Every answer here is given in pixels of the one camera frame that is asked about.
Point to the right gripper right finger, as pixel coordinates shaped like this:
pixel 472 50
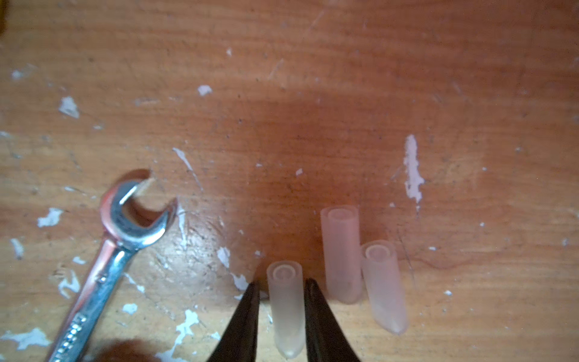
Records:
pixel 325 340

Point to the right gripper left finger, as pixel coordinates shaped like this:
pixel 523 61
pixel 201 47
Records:
pixel 239 341

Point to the clear pen cap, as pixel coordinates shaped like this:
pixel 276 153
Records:
pixel 286 294
pixel 381 274
pixel 340 227

